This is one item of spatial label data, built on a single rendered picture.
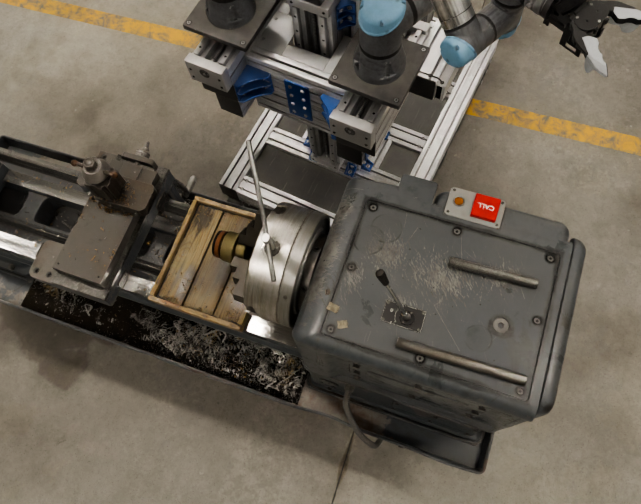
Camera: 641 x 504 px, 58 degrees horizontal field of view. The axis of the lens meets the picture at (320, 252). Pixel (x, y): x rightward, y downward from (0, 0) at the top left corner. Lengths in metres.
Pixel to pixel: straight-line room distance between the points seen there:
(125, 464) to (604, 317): 2.13
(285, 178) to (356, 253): 1.34
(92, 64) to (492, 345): 2.81
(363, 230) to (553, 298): 0.45
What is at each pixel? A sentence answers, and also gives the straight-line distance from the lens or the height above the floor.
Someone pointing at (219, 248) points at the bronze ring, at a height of 1.10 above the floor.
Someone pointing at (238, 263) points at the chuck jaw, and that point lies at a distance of 1.56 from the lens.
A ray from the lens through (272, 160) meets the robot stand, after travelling 2.72.
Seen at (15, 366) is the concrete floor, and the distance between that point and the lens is 3.00.
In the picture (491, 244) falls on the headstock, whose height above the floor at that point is 1.26.
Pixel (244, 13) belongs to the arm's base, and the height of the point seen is 1.20.
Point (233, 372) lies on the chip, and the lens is 2.03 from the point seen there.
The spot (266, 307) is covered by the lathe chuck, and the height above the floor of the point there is 1.15.
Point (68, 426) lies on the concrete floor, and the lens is 2.83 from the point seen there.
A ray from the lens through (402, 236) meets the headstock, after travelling 1.39.
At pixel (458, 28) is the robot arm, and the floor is 1.51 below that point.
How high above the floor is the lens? 2.54
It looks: 68 degrees down
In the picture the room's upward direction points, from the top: 10 degrees counter-clockwise
